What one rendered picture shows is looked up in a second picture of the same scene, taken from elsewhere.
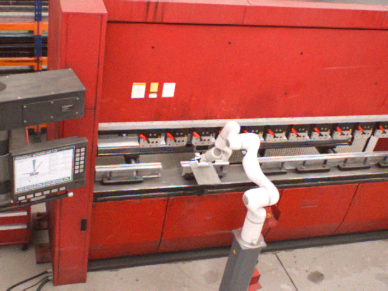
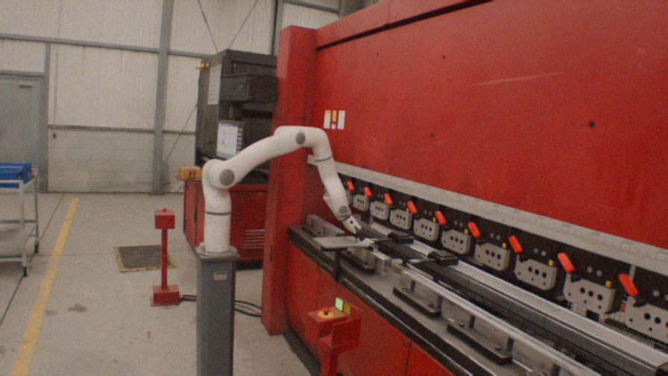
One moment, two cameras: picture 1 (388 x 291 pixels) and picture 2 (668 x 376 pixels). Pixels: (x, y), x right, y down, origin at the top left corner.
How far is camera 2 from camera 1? 4.47 m
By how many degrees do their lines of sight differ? 83
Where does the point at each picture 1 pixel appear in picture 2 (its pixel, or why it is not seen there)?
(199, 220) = not seen: hidden behind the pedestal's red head
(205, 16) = (358, 25)
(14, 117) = (224, 90)
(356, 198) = not seen: outside the picture
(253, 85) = (398, 117)
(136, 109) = not seen: hidden behind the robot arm
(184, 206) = (327, 292)
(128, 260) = (303, 352)
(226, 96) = (376, 132)
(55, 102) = (237, 81)
